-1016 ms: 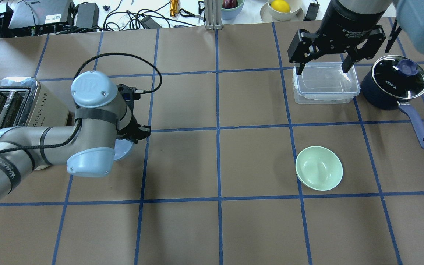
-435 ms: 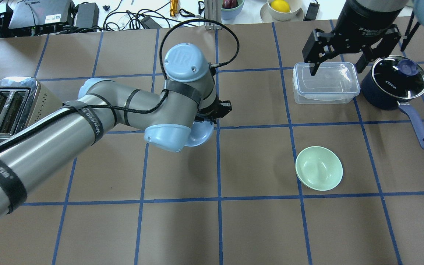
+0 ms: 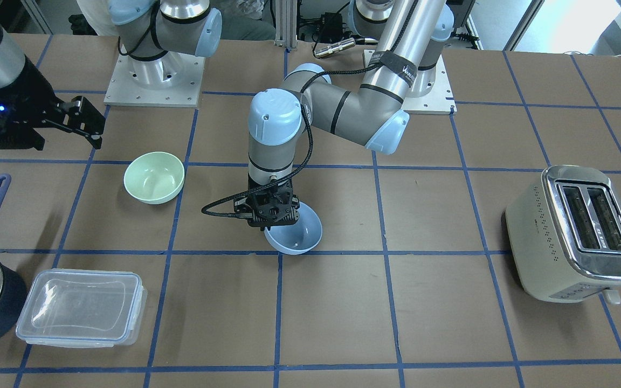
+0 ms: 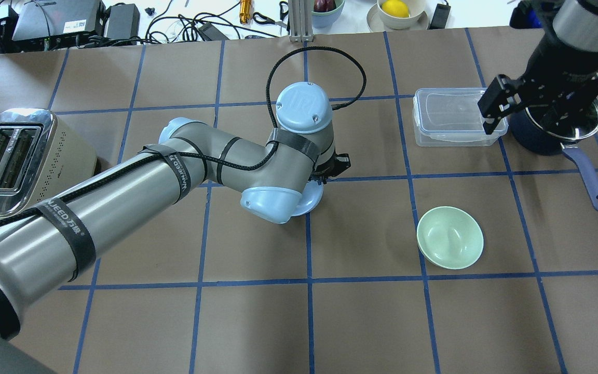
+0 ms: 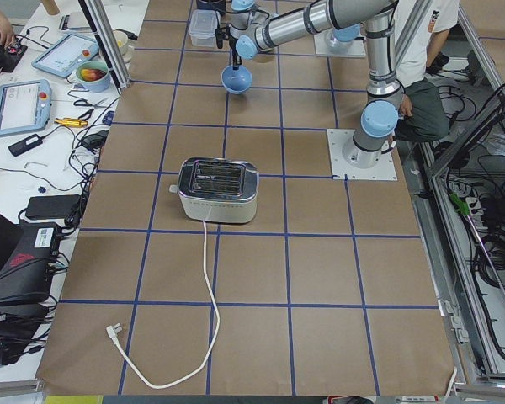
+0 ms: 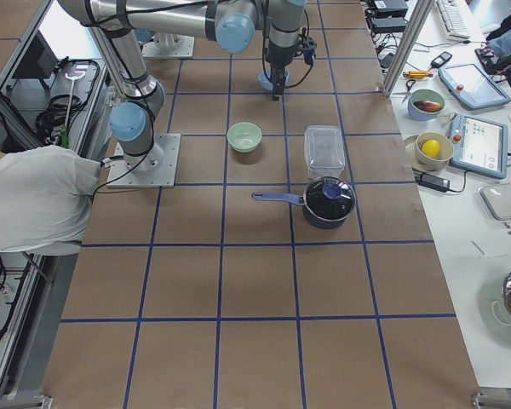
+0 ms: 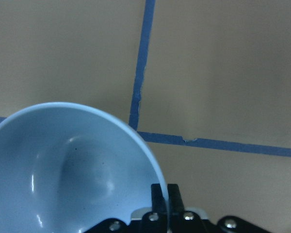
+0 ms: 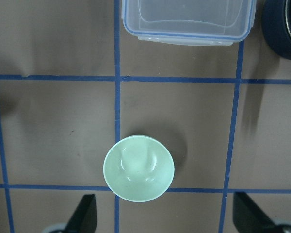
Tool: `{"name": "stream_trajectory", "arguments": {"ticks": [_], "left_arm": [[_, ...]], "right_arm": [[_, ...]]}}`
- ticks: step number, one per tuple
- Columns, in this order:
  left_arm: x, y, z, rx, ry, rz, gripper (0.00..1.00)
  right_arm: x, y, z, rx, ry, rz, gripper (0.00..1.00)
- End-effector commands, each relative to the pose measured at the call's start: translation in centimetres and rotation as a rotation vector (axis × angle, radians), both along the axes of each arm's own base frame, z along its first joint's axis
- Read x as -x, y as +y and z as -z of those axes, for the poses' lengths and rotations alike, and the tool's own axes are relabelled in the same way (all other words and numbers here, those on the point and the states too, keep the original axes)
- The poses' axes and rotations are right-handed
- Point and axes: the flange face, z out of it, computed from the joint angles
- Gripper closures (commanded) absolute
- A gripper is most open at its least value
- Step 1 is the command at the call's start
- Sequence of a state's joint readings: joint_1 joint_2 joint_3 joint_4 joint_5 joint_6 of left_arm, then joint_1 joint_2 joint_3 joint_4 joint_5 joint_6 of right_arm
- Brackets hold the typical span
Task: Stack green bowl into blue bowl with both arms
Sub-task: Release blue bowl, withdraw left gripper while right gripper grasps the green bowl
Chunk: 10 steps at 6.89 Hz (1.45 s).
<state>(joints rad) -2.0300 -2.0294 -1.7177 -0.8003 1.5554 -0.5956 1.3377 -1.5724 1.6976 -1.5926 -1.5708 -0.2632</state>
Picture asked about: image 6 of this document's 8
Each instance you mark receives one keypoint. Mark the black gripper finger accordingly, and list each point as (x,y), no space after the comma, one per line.
(278,82)

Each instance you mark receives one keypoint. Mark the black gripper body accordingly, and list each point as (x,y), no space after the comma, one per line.
(277,58)

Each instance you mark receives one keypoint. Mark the green bowl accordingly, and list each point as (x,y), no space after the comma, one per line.
(244,137)

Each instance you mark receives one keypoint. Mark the blue bowl with fruit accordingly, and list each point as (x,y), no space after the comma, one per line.
(425,104)

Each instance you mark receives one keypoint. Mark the cream bowl with lemon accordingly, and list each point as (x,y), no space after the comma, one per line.
(432,151)

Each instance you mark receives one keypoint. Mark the clear plastic lidded container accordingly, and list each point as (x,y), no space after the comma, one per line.
(324,151)

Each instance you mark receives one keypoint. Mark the black scissors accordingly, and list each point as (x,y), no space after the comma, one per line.
(409,84)

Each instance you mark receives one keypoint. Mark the blue saucepan with lid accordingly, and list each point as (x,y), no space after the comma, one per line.
(326,201)

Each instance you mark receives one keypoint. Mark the white keyboard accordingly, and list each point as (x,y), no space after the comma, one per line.
(451,20)

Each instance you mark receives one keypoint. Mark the teach pendant tablet far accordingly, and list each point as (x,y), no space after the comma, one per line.
(472,86)

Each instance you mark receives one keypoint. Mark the teach pendant tablet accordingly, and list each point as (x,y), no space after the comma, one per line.
(479,145)
(472,86)

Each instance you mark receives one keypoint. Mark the black power adapter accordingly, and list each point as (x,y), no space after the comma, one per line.
(433,182)

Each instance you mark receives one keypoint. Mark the teach pendant tablet near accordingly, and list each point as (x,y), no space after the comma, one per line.
(479,145)

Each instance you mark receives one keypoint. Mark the grey kitchen scale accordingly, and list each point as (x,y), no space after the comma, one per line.
(497,200)

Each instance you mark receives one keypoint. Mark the person in white shirt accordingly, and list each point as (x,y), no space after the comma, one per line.
(45,197)

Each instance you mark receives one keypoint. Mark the orange handled tool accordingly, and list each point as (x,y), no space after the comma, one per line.
(415,74)

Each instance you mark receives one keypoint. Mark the aluminium frame post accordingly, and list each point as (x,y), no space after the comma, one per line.
(414,25)

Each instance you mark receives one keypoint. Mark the green handled grabber tool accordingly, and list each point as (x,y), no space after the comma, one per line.
(79,73)

